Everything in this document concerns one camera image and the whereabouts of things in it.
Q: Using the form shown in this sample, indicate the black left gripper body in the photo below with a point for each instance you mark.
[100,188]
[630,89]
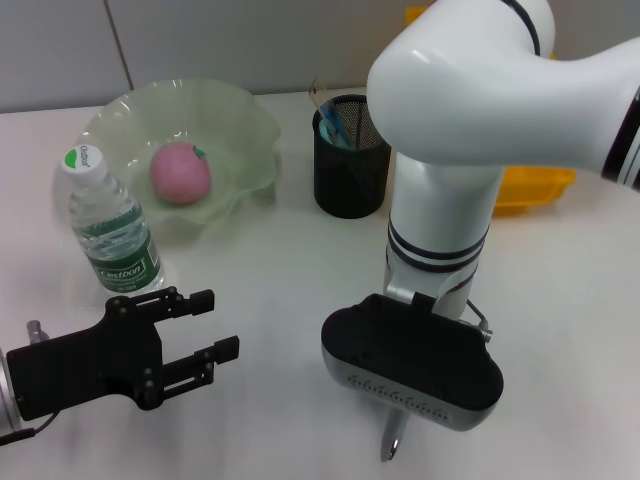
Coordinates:
[85,370]

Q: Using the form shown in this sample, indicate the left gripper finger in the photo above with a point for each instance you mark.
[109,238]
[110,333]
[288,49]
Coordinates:
[200,365]
[175,302]

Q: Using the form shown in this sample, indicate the clear green-label water bottle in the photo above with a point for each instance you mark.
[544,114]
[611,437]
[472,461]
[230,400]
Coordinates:
[115,240]

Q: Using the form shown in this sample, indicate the pink toy peach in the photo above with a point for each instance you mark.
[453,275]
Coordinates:
[177,175]

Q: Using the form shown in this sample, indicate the silver ballpoint pen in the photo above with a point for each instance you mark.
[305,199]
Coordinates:
[395,435]

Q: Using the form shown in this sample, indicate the blue scissors with cover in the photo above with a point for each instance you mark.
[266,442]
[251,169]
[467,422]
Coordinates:
[332,125]

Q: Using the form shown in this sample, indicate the transparent plastic ruler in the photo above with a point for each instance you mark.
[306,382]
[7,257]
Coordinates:
[320,95]

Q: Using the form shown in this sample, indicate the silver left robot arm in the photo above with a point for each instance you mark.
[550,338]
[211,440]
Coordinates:
[5,395]

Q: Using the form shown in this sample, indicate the green wavy glass fruit plate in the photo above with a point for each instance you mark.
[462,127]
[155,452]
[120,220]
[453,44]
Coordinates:
[225,140]

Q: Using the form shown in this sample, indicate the black mesh pen holder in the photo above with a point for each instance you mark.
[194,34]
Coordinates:
[345,180]

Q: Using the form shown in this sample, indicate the yellow plastic bin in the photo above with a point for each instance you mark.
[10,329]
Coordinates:
[530,190]

